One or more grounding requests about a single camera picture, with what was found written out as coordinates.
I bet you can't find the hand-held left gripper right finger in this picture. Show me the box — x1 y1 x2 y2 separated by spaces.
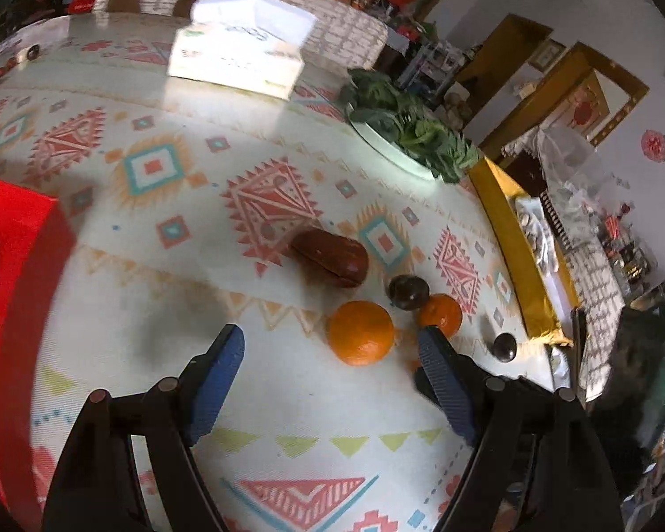
415 324 624 532

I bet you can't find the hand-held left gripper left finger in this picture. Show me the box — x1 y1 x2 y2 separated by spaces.
41 323 246 532

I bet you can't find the orange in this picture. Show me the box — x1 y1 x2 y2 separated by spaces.
326 300 395 367
418 293 463 339

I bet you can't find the small dark purple passion fruit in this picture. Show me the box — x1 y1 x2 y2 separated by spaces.
492 332 518 362

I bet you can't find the large dark purple passion fruit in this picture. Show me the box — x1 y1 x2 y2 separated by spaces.
387 274 430 311

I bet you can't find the reddish brown oblong fruit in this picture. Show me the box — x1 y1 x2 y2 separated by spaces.
291 229 370 289

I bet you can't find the white plastic packet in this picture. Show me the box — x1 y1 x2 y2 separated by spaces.
548 344 574 394

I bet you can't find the patterned cover chair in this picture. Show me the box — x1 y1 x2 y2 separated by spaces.
554 216 627 400

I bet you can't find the patterned tablecloth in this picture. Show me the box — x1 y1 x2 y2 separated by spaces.
0 11 588 532

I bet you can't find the yellow bench with cushion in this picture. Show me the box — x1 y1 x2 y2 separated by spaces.
468 156 580 347

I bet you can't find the white oval plate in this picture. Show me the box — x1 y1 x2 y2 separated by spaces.
348 111 444 181

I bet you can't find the lace covered cabinet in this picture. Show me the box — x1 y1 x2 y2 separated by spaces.
504 127 605 223

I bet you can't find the plate of green vegetables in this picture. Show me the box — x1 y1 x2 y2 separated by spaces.
340 68 480 185

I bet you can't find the white tissue box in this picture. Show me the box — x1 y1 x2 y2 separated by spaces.
166 0 318 102

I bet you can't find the patterned chair back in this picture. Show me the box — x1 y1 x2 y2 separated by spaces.
252 0 390 70

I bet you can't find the red round wall decoration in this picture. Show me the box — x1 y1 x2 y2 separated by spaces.
641 129 665 163

